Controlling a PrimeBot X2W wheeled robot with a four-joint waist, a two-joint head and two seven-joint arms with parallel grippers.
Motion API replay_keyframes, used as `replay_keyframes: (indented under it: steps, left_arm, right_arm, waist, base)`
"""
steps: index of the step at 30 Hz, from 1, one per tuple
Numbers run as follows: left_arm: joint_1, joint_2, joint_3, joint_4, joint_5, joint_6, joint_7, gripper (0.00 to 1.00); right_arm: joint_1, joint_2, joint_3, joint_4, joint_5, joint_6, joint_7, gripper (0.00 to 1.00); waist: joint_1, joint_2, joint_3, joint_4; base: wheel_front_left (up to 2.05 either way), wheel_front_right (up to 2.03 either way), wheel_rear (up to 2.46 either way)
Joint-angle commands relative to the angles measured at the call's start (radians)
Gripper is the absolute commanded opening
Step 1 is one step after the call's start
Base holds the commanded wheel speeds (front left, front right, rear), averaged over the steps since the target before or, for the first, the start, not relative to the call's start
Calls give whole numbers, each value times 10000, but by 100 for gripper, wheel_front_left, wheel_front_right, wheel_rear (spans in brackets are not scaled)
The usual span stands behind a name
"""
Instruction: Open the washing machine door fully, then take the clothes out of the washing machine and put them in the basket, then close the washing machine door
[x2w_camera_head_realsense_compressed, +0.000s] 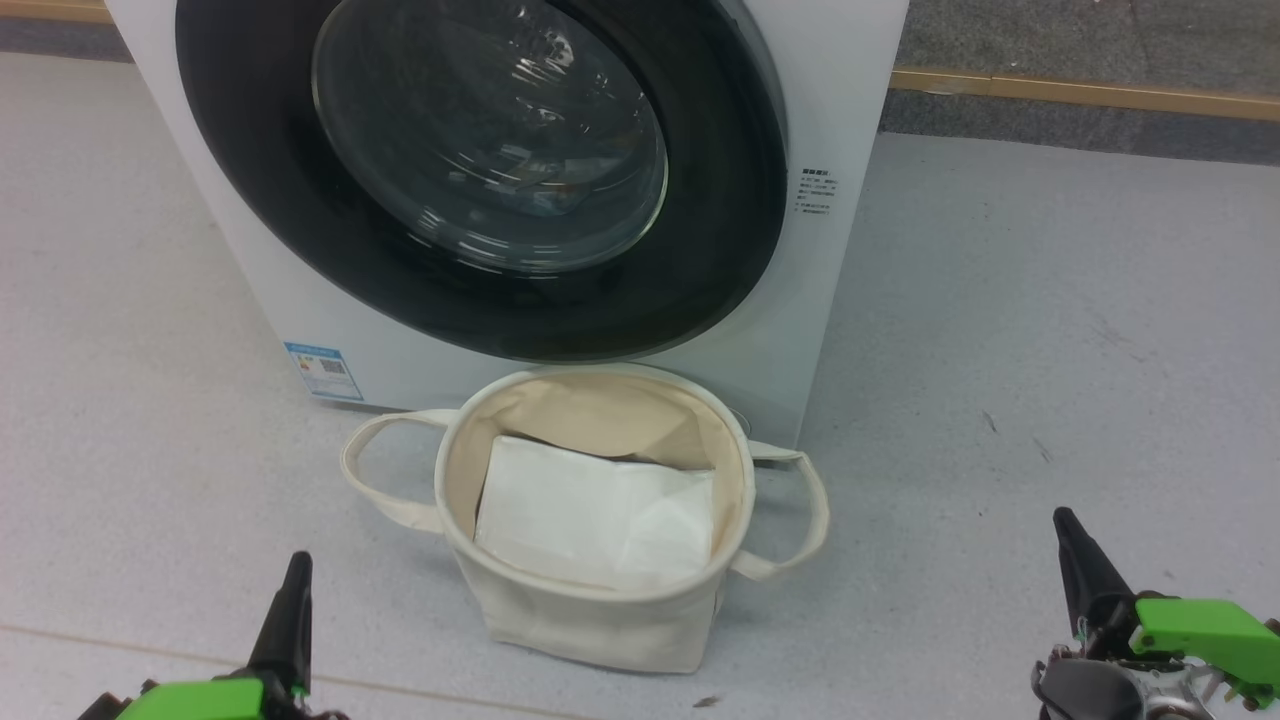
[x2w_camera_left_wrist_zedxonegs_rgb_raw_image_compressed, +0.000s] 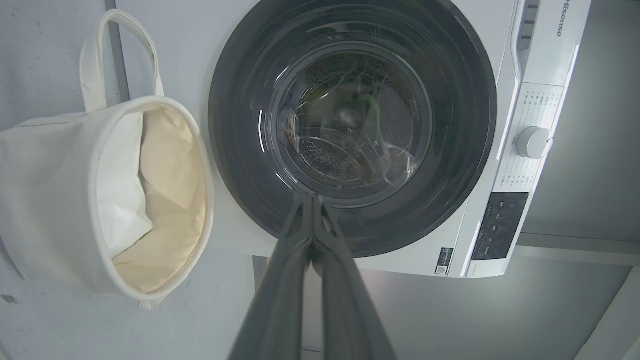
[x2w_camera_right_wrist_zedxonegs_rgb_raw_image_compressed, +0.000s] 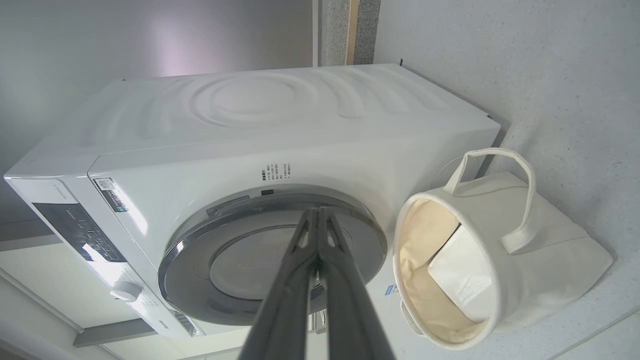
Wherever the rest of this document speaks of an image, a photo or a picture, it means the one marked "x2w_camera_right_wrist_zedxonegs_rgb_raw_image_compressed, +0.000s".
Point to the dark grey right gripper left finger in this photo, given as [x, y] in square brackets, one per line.
[285, 300]

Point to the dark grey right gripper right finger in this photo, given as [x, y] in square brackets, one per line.
[350, 310]

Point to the round chrome washing machine door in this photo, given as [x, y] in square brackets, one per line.
[200, 265]

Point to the white washing machine dial knob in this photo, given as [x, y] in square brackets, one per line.
[125, 291]

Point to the white front-load washing machine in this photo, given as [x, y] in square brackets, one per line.
[300, 140]

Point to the cream fabric laundry basket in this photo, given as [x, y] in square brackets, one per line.
[540, 250]

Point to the grey and white info sticker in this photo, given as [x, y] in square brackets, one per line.
[111, 195]

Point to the black washing machine control panel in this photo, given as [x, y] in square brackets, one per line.
[75, 230]

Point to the wooden trim strip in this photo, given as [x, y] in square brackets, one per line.
[351, 30]

